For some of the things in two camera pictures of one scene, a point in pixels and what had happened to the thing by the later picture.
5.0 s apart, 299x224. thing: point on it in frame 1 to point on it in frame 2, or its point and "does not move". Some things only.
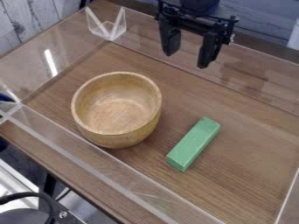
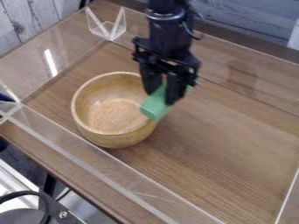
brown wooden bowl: [116, 106] does not move
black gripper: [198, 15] to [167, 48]
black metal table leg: [50, 185] does not move
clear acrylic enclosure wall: [191, 144] does not move
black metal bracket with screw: [62, 215] does not move
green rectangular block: [183, 155] to [154, 106]
